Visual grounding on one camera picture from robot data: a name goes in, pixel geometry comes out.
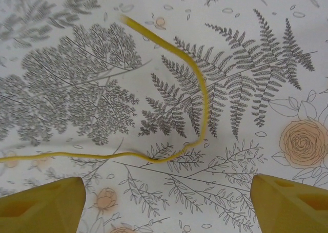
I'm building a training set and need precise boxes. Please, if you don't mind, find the floral table cover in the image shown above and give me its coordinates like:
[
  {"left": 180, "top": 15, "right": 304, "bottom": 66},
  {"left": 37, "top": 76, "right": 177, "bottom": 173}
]
[{"left": 0, "top": 0, "right": 328, "bottom": 233}]

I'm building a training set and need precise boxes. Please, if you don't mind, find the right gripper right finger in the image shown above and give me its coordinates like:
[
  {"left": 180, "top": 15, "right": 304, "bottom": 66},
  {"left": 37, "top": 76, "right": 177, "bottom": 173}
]
[{"left": 249, "top": 173, "right": 328, "bottom": 233}]

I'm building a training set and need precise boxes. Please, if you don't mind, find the yellow cable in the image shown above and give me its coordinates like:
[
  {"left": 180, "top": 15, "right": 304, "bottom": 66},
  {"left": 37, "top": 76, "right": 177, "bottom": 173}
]
[{"left": 0, "top": 14, "right": 209, "bottom": 165}]

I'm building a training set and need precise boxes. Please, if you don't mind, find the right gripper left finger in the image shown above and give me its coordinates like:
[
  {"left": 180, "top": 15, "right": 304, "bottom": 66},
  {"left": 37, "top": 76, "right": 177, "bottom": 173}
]
[{"left": 0, "top": 176, "right": 86, "bottom": 233}]

